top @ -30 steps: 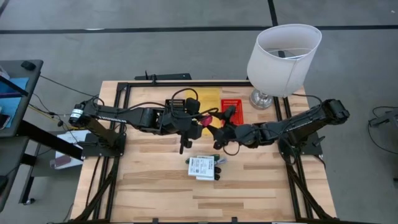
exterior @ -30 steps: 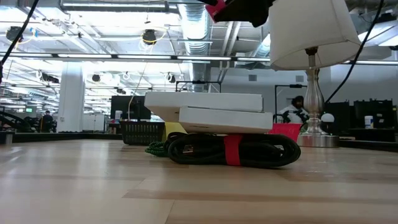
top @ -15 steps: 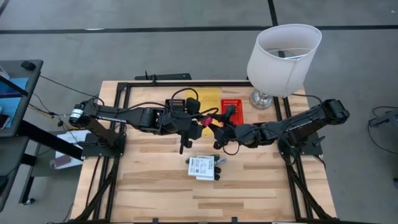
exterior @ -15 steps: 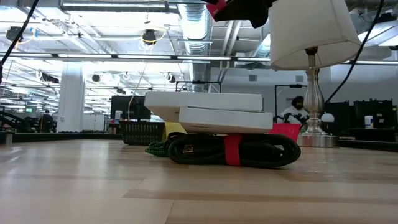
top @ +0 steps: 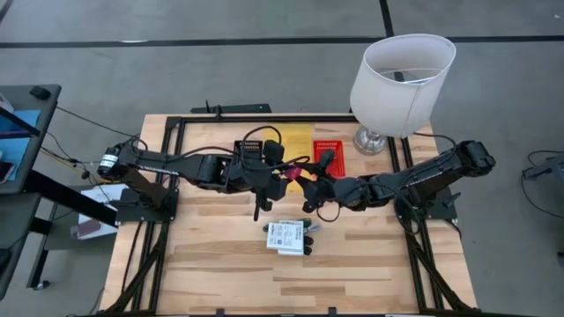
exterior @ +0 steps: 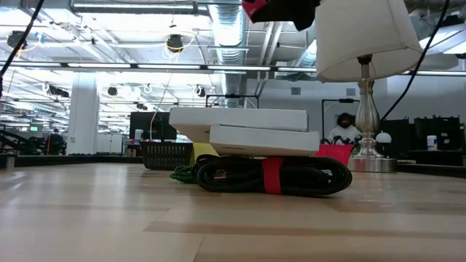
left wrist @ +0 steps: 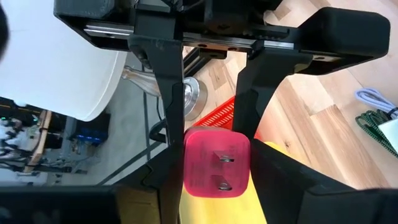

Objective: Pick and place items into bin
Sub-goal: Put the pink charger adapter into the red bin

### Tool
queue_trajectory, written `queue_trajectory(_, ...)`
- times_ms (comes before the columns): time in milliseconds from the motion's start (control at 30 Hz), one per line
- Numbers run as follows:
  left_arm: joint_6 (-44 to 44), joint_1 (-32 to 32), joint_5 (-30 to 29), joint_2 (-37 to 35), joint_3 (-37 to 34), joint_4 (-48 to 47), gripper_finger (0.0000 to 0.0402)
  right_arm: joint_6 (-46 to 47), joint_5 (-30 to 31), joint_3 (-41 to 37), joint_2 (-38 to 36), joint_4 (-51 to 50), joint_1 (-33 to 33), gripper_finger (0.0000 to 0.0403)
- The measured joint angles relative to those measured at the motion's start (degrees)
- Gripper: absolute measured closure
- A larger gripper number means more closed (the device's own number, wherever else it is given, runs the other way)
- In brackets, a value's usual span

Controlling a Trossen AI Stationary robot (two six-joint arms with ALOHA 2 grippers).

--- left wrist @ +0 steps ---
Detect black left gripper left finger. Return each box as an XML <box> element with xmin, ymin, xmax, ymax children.
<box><xmin>114</xmin><ymin>141</ymin><xmax>185</xmax><ymax>224</ymax></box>

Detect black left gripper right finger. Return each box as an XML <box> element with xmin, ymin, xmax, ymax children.
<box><xmin>250</xmin><ymin>138</ymin><xmax>355</xmax><ymax>224</ymax></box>

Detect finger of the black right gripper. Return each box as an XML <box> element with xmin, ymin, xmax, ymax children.
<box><xmin>232</xmin><ymin>46</ymin><xmax>313</xmax><ymax>140</ymax></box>
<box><xmin>127</xmin><ymin>34</ymin><xmax>186</xmax><ymax>147</ymax></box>

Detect pink cube wall charger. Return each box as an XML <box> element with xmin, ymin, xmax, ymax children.
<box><xmin>183</xmin><ymin>126</ymin><xmax>251</xmax><ymax>198</ymax></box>

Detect white cable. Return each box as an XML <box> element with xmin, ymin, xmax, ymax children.
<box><xmin>354</xmin><ymin>88</ymin><xmax>398</xmax><ymax>119</ymax></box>

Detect green black braided cable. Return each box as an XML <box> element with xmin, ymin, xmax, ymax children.
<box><xmin>355</xmin><ymin>109</ymin><xmax>398</xmax><ymax>158</ymax></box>

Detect white cardboard box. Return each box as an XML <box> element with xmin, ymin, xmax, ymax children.
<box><xmin>377</xmin><ymin>118</ymin><xmax>398</xmax><ymax>153</ymax></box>

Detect yellow translucent plastic bin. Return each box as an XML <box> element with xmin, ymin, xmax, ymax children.
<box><xmin>179</xmin><ymin>141</ymin><xmax>290</xmax><ymax>224</ymax></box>

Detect silver table lamp base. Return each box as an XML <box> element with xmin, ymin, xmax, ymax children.
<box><xmin>123</xmin><ymin>65</ymin><xmax>208</xmax><ymax>121</ymax></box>

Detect red slotted plastic basket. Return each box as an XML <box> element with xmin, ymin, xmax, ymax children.
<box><xmin>192</xmin><ymin>96</ymin><xmax>262</xmax><ymax>139</ymax></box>

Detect black computer, blue lights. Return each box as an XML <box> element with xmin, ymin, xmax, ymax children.
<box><xmin>73</xmin><ymin>111</ymin><xmax>111</xmax><ymax>147</ymax></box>

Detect white fabric lamp shade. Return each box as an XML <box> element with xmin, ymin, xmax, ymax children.
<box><xmin>0</xmin><ymin>0</ymin><xmax>128</xmax><ymax>122</ymax></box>

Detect wooden-edged workbench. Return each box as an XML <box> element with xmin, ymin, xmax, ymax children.
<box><xmin>23</xmin><ymin>110</ymin><xmax>52</xmax><ymax>174</ymax></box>

